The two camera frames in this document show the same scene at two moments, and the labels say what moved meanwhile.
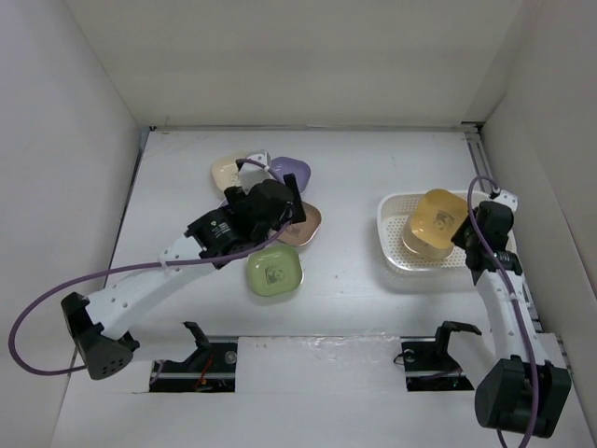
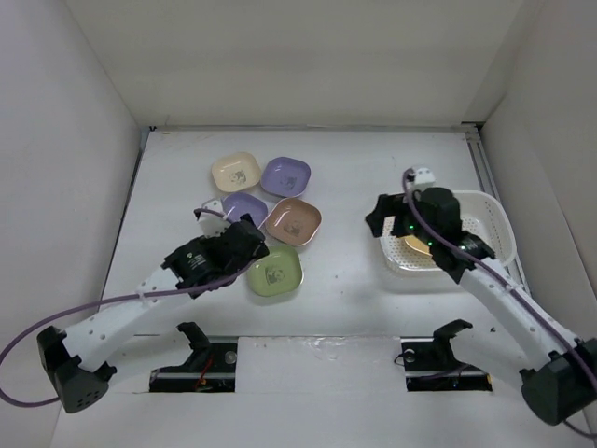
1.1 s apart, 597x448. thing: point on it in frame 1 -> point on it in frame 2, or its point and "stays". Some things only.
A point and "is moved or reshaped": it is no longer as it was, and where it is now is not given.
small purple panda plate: (301, 171) stays
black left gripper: (294, 206) -> (258, 254)
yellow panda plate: (435, 217) is moved or reshaped
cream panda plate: (226, 172) stays
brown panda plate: (300, 233) stays
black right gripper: (457, 237) -> (388, 204)
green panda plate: (274, 271) stays
